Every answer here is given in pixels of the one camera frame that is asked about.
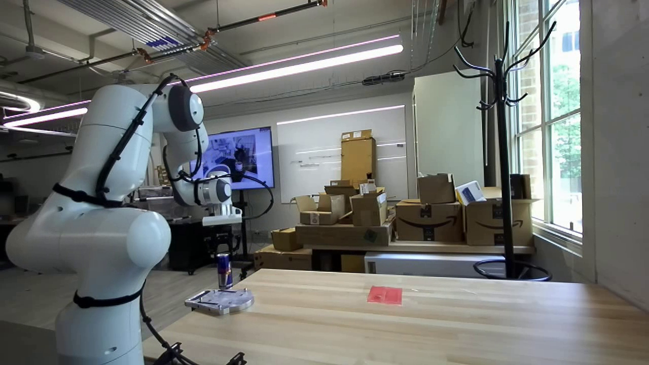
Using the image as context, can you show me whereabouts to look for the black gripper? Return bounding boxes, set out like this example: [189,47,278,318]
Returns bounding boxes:
[211,223,240,269]

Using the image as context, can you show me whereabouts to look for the large cardboard box with label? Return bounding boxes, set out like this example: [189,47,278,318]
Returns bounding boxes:
[253,241,314,272]

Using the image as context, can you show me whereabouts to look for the tall upright cardboard box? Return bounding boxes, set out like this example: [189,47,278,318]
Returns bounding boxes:
[338,128,378,190]

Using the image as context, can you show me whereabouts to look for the red packet in clear plastic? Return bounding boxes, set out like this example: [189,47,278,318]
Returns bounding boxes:
[367,284,406,307]

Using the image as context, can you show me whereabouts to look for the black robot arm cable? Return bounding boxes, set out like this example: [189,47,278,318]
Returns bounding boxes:
[51,71,278,365]

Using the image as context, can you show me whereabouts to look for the plain stacked cardboard box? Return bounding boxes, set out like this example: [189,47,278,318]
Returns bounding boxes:
[416,172,456,207]

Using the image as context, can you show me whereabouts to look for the white blue package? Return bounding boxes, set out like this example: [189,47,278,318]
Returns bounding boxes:
[455,178,488,207]

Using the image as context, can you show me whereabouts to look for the long white radiator unit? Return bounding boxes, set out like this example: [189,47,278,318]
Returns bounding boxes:
[363,252,515,280]

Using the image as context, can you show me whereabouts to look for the small labelled cardboard box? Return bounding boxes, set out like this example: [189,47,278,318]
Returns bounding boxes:
[298,210,334,227]

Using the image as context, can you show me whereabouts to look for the black coat rack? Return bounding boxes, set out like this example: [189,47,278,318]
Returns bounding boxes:
[450,19,559,283]

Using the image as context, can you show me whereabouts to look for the small cube cardboard box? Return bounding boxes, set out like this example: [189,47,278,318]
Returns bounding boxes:
[270,227,305,253]

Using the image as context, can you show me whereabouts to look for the flat metal plate object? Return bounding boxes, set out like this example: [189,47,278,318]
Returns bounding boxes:
[183,287,256,318]

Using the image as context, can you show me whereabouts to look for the long flat cardboard box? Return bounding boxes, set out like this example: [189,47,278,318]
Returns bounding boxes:
[295,222,393,249]

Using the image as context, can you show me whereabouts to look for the wall whiteboard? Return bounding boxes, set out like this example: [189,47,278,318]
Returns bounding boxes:
[275,104,409,205]

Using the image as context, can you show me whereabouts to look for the small dark-sided cardboard box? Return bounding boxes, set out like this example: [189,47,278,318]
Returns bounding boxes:
[509,172,534,201]

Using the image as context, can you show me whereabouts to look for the Amazon smile cardboard box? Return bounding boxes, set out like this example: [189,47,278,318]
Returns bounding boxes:
[393,198,466,245]
[463,196,536,247]

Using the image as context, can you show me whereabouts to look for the long linear ceiling light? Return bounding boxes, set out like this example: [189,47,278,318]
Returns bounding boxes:
[0,34,406,131]

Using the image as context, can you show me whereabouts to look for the large TV monitor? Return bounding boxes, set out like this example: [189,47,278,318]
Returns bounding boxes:
[201,126,278,194]

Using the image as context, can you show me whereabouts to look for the upright square cardboard box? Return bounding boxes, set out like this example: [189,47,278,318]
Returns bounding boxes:
[350,190,390,230]

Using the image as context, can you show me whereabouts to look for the blue silver energy drink can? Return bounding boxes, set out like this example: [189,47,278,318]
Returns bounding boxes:
[217,253,236,294]

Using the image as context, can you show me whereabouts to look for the large paned window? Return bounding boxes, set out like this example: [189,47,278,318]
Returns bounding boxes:
[506,0,584,239]

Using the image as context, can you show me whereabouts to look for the open medium cardboard box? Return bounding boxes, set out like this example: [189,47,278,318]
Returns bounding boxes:
[295,192,350,216]

